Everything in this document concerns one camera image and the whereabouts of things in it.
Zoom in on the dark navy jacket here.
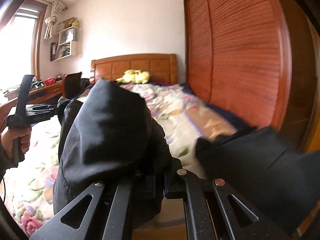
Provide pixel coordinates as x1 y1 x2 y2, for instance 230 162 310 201
53 80 319 234

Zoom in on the person's left hand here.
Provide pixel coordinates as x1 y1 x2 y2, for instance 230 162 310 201
1 127 32 159

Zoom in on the wooden desk cabinet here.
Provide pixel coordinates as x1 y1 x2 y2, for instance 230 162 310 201
1 81 62 131

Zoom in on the red basket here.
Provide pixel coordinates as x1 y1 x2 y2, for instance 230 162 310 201
43 77 55 86

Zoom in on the wooden chair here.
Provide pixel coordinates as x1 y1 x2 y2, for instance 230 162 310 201
62 72 82 99

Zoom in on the floral quilt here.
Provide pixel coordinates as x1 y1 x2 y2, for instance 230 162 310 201
1 84 238 236

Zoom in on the tied cream curtain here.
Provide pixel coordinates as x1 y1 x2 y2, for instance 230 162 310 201
44 0 67 40

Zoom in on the yellow Pikachu plush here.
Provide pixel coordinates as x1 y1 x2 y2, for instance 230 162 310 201
116 69 150 84

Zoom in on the wooden headboard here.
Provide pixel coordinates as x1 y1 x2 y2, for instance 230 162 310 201
91 54 178 84

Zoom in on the wooden louvered wardrobe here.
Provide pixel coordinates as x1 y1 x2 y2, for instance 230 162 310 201
184 0 317 148

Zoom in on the white wall shelf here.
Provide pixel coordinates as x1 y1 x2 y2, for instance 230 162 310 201
50 17 79 61

